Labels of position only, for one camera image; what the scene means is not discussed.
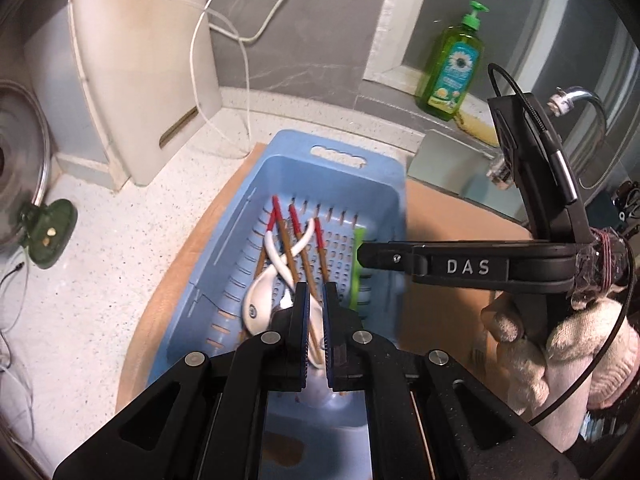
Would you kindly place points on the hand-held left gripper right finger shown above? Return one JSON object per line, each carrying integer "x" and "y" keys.
{"x": 327, "y": 340}

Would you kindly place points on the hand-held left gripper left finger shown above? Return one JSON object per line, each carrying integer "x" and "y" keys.
{"x": 301, "y": 340}

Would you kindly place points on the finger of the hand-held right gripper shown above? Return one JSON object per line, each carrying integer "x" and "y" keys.
{"x": 400, "y": 260}

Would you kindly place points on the green plastic spoon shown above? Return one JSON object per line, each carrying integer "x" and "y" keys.
{"x": 356, "y": 285}

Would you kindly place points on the white ceramic spoon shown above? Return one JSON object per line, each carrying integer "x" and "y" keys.
{"x": 255, "y": 310}
{"x": 285, "y": 270}

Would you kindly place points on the blue plastic basket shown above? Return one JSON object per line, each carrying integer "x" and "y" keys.
{"x": 330, "y": 180}

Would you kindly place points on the person's right hand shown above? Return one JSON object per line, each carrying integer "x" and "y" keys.
{"x": 590, "y": 340}

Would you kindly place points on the yellow sponge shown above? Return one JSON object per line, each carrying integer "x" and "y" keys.
{"x": 477, "y": 130}

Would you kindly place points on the stainless steel sink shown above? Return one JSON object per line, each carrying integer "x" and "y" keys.
{"x": 450, "y": 170}

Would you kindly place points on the chrome faucet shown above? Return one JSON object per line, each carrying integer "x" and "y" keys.
{"x": 580, "y": 94}

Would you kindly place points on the green dish soap bottle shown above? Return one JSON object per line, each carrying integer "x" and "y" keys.
{"x": 450, "y": 75}

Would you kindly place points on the white cutting board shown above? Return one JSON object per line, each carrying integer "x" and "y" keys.
{"x": 125, "y": 60}

